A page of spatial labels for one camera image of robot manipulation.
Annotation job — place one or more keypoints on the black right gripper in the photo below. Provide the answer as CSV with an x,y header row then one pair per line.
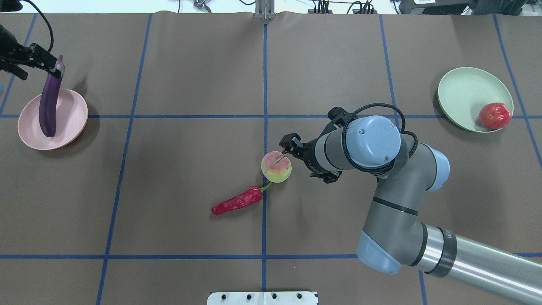
x,y
308,155

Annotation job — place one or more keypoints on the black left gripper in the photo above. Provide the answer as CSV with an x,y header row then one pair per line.
x,y
9,54

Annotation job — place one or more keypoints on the purple eggplant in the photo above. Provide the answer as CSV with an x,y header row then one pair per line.
x,y
48,100

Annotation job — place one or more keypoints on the peach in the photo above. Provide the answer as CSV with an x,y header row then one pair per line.
x,y
276,167

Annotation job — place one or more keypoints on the red chili pepper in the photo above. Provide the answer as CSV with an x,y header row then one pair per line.
x,y
252,195

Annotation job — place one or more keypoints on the red pomegranate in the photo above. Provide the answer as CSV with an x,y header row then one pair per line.
x,y
495,116

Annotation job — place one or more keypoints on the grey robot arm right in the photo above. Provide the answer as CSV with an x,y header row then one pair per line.
x,y
373,139

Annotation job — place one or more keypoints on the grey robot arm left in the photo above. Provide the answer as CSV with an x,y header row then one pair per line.
x,y
7,36

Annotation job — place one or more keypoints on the pink plate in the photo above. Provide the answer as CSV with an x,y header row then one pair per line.
x,y
71,118

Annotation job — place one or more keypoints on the green plate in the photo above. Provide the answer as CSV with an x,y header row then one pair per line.
x,y
466,91

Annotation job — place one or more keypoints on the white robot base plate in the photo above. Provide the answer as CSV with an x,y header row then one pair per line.
x,y
264,298

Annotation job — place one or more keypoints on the aluminium frame post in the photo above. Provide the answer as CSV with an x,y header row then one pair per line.
x,y
265,9

